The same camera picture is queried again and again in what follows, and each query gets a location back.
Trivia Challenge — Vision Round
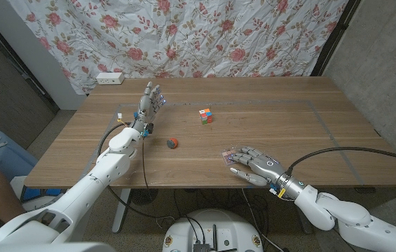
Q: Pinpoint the clear eyeshadow palette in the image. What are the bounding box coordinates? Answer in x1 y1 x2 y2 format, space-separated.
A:
220 147 246 167

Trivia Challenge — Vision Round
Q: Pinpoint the white power strip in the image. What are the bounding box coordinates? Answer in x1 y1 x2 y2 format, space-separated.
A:
95 71 125 85

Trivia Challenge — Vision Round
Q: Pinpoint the floral backdrop cloth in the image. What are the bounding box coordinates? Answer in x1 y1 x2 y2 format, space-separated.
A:
8 0 349 95

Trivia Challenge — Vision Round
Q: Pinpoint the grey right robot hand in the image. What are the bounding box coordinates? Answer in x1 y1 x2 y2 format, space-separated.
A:
229 146 306 201

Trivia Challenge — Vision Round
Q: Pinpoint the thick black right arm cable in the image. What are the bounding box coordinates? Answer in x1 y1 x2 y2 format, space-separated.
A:
286 146 396 176

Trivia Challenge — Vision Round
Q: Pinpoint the white table leg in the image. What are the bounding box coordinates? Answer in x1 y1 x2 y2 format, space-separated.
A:
111 188 132 235

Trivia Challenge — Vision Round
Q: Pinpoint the white floor box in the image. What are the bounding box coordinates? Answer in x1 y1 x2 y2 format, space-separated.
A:
9 174 62 213

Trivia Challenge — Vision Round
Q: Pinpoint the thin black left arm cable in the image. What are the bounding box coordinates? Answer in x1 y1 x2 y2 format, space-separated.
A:
141 139 158 225

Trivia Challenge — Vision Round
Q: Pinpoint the multicoloured Rubik's cube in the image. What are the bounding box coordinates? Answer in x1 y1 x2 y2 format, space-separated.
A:
198 108 214 125

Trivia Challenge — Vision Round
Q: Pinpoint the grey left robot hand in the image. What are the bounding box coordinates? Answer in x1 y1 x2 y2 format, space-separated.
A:
130 81 167 138

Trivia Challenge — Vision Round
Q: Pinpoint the black round floor object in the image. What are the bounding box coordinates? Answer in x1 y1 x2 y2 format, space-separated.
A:
130 188 159 206

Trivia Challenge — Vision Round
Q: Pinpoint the blue plastic bin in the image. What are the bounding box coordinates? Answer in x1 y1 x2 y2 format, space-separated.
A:
0 128 39 186

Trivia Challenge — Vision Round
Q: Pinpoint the black backdrop stand pole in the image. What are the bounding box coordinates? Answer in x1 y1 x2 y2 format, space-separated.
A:
311 0 362 77

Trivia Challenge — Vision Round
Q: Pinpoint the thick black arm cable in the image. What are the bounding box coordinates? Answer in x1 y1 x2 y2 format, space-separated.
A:
286 146 396 176
97 121 177 225

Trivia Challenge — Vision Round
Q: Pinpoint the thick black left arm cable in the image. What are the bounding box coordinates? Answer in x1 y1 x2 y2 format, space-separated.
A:
97 121 177 225

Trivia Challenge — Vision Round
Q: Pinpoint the white robot torso base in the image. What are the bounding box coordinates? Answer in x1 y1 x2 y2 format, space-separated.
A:
162 209 264 252

